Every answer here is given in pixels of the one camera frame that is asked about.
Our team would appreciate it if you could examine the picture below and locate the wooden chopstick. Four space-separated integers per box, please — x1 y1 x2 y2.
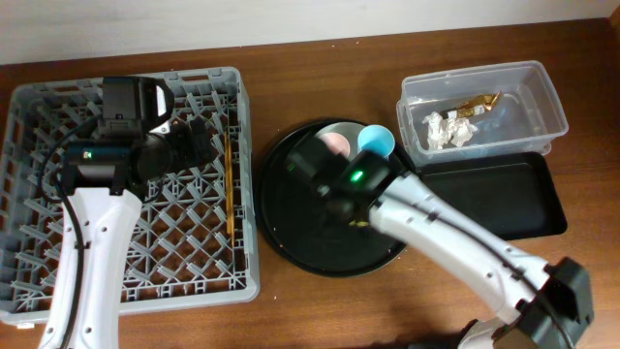
229 135 235 249
224 132 233 239

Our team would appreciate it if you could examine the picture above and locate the pink plastic cup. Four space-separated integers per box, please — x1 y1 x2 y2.
317 132 351 158

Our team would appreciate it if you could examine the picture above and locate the blue plastic cup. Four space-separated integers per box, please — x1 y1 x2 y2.
356 124 395 159

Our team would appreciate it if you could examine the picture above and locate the white paper napkin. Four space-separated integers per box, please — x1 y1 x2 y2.
422 112 479 150

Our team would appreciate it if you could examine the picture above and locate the food scraps pile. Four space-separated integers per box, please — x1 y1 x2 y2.
349 220 370 228

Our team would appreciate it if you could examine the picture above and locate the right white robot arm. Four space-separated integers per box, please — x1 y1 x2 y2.
286 136 594 348

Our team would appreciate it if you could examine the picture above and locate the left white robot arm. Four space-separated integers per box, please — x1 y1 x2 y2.
37 76 216 348

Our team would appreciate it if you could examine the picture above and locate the grey plastic dishwasher rack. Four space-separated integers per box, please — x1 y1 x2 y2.
1 67 260 327

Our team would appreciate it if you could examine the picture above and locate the round black serving tray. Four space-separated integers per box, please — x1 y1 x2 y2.
254 118 406 278

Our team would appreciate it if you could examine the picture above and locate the light grey round plate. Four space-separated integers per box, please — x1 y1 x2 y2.
315 121 364 160

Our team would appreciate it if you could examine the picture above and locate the black rectangular tray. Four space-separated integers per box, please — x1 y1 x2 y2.
419 152 568 240

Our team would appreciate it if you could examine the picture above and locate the clear plastic bin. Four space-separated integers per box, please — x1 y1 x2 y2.
396 61 569 167

